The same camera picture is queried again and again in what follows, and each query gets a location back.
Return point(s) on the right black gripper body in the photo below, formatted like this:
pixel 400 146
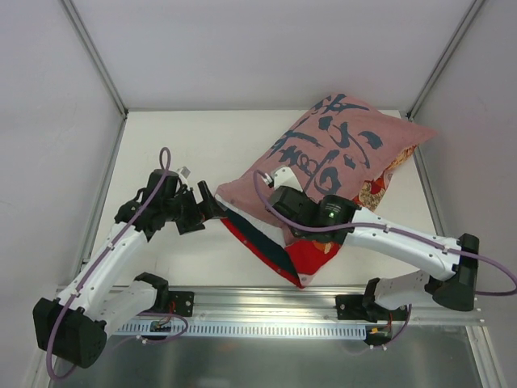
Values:
pixel 280 200

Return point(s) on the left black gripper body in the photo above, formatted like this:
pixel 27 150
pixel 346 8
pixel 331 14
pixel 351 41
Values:
pixel 193 213

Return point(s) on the pink red patterned pillowcase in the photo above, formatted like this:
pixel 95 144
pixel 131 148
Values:
pixel 341 146

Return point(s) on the white pillow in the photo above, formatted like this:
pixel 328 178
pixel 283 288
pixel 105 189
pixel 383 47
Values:
pixel 274 233

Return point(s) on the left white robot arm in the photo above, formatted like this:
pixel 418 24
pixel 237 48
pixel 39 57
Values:
pixel 77 323

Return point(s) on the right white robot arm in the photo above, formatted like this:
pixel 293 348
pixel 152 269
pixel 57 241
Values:
pixel 446 274

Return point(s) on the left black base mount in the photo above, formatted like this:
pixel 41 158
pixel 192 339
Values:
pixel 178 302

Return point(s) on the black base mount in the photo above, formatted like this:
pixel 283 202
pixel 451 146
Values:
pixel 178 302
pixel 358 307

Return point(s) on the aluminium mounting rail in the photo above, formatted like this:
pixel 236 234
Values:
pixel 315 304

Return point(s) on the white slotted cable duct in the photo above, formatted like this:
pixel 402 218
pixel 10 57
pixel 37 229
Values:
pixel 326 331

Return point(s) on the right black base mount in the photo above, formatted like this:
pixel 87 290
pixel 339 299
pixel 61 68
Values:
pixel 358 307

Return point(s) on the left aluminium frame post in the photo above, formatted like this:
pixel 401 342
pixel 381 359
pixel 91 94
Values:
pixel 84 36

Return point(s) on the aluminium frame post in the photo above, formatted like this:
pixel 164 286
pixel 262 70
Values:
pixel 445 57
pixel 84 36

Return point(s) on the right aluminium frame post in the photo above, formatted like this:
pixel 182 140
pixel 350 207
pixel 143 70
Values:
pixel 445 57

